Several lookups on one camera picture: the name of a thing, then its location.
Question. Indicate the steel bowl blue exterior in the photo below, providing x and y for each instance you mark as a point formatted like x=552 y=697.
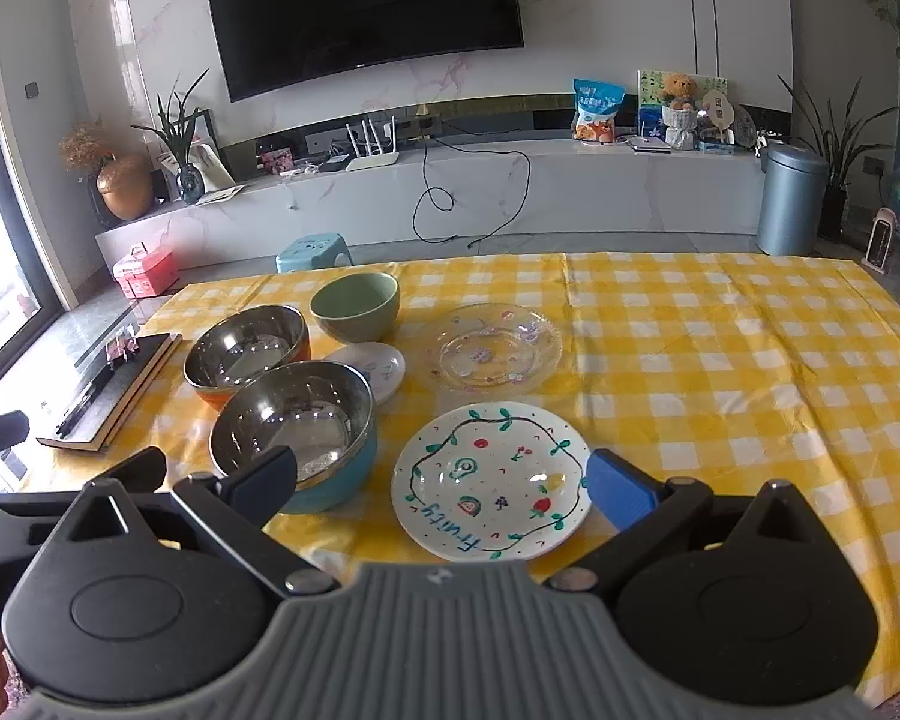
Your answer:
x=323 y=411

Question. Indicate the grey blue trash bin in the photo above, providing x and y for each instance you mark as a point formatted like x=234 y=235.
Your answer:
x=794 y=184

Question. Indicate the blue plastic stool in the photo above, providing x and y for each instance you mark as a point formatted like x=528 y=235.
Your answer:
x=314 y=252

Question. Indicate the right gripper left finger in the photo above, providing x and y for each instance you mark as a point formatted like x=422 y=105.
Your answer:
x=230 y=514

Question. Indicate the yellow checkered tablecloth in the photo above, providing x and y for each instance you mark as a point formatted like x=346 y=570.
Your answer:
x=731 y=368

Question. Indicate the white wifi router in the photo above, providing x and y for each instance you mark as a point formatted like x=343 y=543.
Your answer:
x=368 y=151

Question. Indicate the copper round vase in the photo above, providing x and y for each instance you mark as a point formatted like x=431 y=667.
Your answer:
x=126 y=186

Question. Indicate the potted plant right side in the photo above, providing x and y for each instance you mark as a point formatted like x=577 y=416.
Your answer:
x=840 y=141

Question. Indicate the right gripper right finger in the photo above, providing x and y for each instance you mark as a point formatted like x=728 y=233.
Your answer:
x=648 y=514

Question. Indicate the teddy bear toy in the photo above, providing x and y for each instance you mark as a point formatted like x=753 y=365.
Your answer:
x=679 y=110

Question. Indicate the black wall television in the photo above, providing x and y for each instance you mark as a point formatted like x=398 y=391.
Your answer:
x=269 y=44

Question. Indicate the white marble tv console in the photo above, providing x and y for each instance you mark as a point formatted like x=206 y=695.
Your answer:
x=519 y=188

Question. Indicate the black notebook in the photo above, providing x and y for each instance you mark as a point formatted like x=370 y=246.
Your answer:
x=99 y=425

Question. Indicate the green plant glass vase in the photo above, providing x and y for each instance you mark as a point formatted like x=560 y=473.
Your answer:
x=176 y=127

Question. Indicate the pink candy wrapper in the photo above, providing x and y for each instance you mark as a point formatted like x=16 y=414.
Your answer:
x=121 y=349

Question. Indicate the pink storage box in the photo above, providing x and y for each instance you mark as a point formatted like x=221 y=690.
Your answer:
x=145 y=273

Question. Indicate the steel bowl orange exterior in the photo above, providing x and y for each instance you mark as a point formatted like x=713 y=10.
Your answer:
x=238 y=349

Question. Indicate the small white patterned dish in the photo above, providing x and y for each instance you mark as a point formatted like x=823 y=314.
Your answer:
x=382 y=365

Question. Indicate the black pen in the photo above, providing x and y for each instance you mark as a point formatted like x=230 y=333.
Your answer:
x=86 y=398

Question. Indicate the blue snack bag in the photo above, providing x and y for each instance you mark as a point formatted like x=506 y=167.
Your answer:
x=596 y=106

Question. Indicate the green ceramic bowl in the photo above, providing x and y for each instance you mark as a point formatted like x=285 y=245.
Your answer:
x=359 y=307

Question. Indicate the clear glass floral plate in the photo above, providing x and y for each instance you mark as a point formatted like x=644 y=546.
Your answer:
x=493 y=350

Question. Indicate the white fruity painted plate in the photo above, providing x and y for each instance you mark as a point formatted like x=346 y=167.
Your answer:
x=495 y=481

